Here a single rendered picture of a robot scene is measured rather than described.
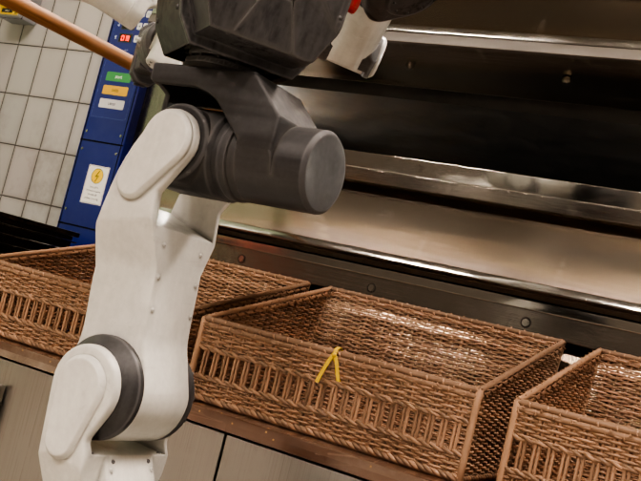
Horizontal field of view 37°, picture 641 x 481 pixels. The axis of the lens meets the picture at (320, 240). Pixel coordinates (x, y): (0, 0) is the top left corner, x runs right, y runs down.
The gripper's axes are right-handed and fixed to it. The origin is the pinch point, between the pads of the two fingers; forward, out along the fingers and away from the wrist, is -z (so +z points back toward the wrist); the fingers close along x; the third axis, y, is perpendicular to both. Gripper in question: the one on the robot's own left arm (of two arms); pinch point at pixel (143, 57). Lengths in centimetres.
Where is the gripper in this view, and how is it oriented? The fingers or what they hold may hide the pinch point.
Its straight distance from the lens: 194.6
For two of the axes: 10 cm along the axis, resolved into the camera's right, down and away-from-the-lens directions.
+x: -2.3, 9.7, -0.7
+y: 8.8, 2.4, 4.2
